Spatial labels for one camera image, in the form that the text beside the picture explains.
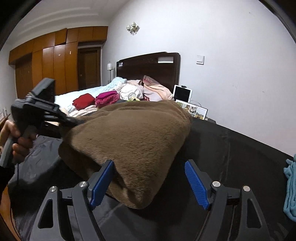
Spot brown fleece garment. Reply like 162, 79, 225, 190
58, 100, 192, 209

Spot black jacket forearm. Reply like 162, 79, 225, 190
0, 163, 15, 202

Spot person left hand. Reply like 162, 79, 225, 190
1, 120, 37, 164

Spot white quilt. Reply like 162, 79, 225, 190
55, 77, 127, 117

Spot blue towel cloth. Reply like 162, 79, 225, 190
283, 155, 296, 222

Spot red folded cloth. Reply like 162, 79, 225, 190
72, 93, 95, 110

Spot orange wooden wardrobe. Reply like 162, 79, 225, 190
9, 26, 108, 98

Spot magenta folded cloth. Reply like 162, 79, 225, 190
95, 90, 120, 108

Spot brown wooden door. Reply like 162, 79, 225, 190
77, 47, 101, 90

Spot bedside lamp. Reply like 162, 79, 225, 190
107, 62, 113, 83

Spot dark wooden headboard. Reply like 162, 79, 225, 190
116, 52, 181, 91

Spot white tablet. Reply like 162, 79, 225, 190
173, 85, 193, 102

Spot wall lamp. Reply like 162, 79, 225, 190
126, 22, 140, 35

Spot photo frame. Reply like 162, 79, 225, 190
175, 99, 208, 120

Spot white wall switch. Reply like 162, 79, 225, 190
196, 55, 205, 65

